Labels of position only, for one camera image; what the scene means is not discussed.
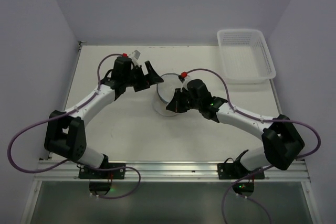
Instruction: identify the white mesh laundry bag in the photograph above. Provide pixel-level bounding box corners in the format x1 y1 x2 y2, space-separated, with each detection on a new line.
152 73 182 117

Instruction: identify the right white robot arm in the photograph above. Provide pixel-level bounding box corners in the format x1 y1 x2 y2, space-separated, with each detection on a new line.
166 79 304 172

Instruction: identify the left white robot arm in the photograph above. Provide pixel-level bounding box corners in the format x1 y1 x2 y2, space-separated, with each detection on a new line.
44 55 163 169

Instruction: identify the white plastic basket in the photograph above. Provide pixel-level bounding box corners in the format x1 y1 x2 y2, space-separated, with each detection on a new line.
217 29 276 84

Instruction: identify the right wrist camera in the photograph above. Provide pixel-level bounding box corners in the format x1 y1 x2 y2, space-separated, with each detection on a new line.
179 71 193 92

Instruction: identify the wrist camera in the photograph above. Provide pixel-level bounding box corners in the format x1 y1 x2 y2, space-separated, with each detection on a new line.
179 71 193 92
129 50 141 60

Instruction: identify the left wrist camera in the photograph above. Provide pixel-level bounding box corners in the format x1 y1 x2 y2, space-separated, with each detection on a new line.
129 50 141 60

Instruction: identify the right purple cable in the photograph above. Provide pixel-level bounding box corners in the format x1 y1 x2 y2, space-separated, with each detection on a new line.
180 68 322 224

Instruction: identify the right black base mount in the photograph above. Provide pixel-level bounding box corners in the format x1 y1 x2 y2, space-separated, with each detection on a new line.
217 150 265 197

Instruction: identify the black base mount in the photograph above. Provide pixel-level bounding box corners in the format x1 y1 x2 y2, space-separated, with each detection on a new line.
217 150 265 197
78 157 126 196

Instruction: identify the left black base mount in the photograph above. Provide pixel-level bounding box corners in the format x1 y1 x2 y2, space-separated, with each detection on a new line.
78 157 126 196

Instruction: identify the aluminium mounting rail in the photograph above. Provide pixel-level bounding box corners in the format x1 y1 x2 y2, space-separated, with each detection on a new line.
34 161 310 183

